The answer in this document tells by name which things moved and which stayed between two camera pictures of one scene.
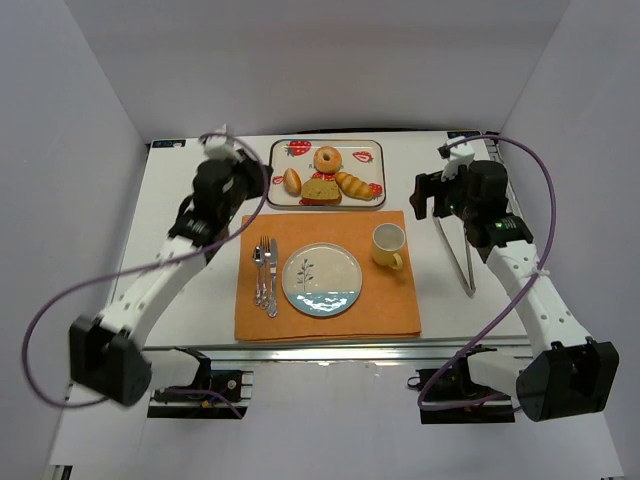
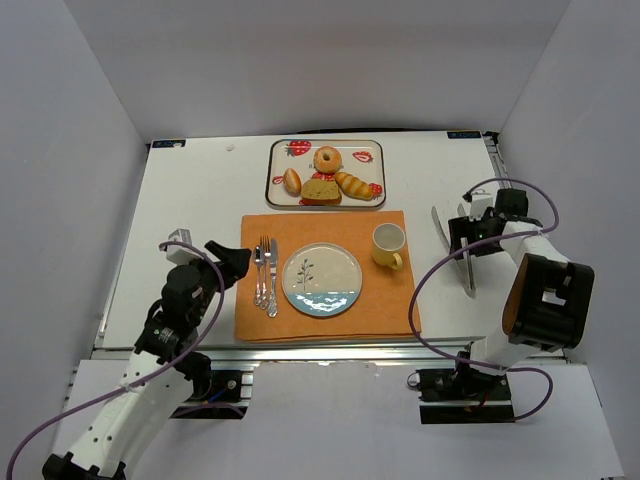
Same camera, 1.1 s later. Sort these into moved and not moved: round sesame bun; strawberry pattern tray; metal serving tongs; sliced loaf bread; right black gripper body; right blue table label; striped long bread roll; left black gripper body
Moved: right black gripper body; left black gripper body
Not moved: strawberry pattern tray; metal serving tongs; round sesame bun; right blue table label; striped long bread roll; sliced loaf bread
